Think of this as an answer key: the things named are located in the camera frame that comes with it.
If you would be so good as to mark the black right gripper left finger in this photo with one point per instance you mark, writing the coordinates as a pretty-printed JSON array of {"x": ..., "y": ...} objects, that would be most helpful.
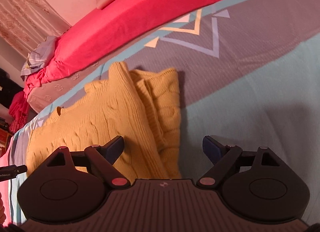
[{"x": 69, "y": 186}]

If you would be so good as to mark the yellow cable-knit sweater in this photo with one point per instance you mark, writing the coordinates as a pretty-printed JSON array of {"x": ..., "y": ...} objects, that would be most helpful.
[{"x": 142, "y": 107}]

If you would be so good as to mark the beige embossed mattress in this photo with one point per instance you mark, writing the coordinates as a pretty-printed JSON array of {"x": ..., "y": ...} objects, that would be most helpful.
[{"x": 41, "y": 97}]

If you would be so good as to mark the blue grey patterned bedsheet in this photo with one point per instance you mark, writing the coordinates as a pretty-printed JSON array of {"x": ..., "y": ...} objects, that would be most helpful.
[{"x": 249, "y": 78}]

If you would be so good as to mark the red bed cover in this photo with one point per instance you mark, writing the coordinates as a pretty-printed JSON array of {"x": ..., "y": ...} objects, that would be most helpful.
[{"x": 103, "y": 31}]

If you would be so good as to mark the crumpled blue grey cloth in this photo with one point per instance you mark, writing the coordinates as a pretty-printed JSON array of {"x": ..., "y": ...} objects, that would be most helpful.
[{"x": 40, "y": 57}]

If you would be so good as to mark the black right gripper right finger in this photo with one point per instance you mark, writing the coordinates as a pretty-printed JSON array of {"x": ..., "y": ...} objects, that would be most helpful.
[{"x": 255, "y": 185}]

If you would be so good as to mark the red clothes pile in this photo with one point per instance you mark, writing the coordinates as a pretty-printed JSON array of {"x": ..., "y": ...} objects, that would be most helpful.
[{"x": 18, "y": 110}]

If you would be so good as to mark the beige patterned curtain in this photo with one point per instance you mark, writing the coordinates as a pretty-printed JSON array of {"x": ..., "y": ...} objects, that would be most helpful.
[{"x": 27, "y": 23}]

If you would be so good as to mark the dark hanging clothes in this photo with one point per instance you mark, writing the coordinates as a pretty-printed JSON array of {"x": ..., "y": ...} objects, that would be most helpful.
[{"x": 8, "y": 89}]

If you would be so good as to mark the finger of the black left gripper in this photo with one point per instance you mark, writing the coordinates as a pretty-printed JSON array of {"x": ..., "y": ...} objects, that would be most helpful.
[{"x": 10, "y": 172}]

